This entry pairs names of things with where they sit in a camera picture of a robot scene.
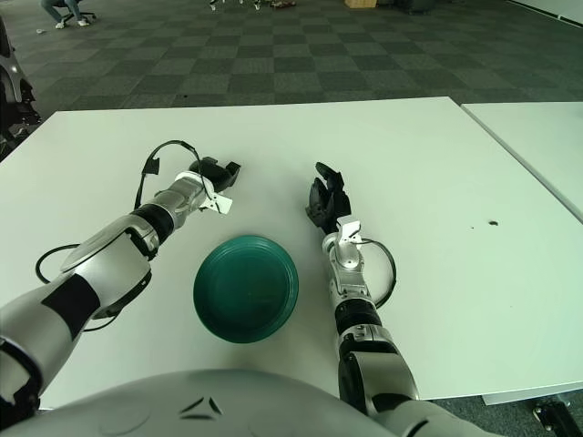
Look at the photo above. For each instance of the black swivel chair of person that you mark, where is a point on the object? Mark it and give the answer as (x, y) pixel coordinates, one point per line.
(86, 16)

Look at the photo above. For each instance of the cardboard box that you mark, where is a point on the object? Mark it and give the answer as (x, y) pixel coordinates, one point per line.
(361, 3)

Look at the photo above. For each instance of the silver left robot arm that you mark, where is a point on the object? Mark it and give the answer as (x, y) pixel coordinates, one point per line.
(114, 268)

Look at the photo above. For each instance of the seated person in jeans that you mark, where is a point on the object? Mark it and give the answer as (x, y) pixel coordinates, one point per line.
(54, 9)

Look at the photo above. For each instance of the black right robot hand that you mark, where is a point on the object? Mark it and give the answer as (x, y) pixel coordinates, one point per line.
(330, 200)

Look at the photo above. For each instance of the silver robot torso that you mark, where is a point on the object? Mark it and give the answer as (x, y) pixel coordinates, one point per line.
(205, 405)

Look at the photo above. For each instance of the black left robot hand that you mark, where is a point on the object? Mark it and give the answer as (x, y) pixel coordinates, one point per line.
(216, 173)

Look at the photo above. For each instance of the black caster foot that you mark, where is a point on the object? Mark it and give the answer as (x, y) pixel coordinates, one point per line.
(553, 419)

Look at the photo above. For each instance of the green round plate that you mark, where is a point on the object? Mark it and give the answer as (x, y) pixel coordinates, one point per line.
(246, 291)

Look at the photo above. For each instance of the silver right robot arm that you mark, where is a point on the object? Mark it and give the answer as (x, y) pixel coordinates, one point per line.
(350, 264)

